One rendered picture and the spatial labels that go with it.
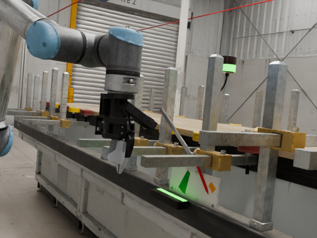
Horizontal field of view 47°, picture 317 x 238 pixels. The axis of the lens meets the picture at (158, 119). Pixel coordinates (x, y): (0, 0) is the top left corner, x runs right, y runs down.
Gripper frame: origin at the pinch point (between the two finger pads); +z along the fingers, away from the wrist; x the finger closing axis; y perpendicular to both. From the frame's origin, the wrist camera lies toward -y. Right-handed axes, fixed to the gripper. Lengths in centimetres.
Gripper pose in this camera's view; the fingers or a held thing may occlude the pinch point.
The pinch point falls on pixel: (121, 168)
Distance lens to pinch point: 99.8
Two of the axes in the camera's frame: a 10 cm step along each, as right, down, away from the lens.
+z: -0.9, 9.9, 0.5
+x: 5.3, 0.9, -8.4
